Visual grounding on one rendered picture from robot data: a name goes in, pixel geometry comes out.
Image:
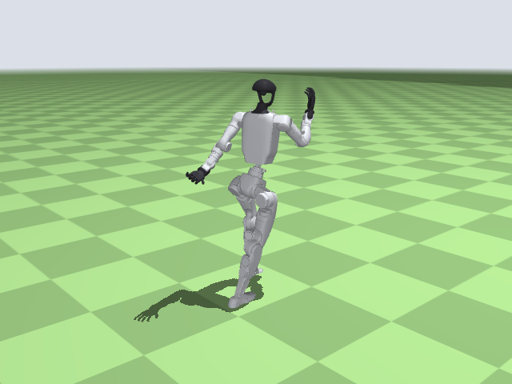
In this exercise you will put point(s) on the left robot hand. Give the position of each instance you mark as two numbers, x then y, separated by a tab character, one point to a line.
197	175

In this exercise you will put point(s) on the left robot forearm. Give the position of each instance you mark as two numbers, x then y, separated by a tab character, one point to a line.
213	158

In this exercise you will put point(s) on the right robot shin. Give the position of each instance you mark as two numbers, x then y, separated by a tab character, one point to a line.
248	267

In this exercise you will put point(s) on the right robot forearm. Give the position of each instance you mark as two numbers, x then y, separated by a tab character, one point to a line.
305	128

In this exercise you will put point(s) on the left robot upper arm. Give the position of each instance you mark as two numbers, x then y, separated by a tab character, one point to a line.
224	143

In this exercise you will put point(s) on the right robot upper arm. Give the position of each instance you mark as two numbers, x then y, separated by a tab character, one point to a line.
284	123

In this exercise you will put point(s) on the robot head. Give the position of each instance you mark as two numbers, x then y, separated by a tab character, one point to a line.
263	86

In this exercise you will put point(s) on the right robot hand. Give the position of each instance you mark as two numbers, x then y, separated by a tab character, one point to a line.
311	102

